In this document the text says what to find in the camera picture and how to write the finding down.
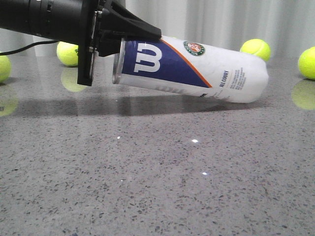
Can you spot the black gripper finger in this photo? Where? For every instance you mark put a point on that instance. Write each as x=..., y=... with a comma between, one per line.
x=109, y=42
x=116, y=20

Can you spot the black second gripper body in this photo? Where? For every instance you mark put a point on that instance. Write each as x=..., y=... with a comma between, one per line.
x=91, y=27

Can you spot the white Wilson tennis ball can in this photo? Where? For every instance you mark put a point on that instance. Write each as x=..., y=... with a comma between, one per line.
x=189, y=68

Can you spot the black second robot arm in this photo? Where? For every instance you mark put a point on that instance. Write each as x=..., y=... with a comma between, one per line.
x=54, y=19

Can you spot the tennis ball with Roland Garros print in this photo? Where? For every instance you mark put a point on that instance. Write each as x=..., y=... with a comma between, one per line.
x=67, y=53

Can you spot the far left tennis ball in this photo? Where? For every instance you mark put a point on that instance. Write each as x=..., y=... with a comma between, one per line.
x=5, y=68

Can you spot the right tennis ball with Wilson print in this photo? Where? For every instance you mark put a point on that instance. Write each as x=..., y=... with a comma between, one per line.
x=257, y=47

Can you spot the far right tennis ball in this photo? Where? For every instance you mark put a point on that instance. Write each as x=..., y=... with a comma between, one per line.
x=306, y=63

